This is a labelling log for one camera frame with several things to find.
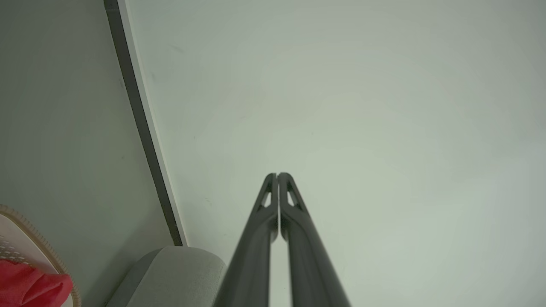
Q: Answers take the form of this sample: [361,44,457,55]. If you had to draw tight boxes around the white laundry basket, woven rim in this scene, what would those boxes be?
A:
[0,204,82,307]

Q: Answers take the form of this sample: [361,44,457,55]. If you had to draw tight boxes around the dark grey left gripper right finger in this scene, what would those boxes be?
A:
[278,172,351,307]

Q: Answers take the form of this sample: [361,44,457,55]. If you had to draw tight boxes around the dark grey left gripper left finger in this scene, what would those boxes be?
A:
[212,173,279,307]

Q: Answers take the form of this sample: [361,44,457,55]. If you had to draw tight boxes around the red garment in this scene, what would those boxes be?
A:
[0,260,74,307]

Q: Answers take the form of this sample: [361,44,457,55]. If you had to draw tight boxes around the dark skirting board strip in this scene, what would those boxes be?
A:
[103,0,184,247]

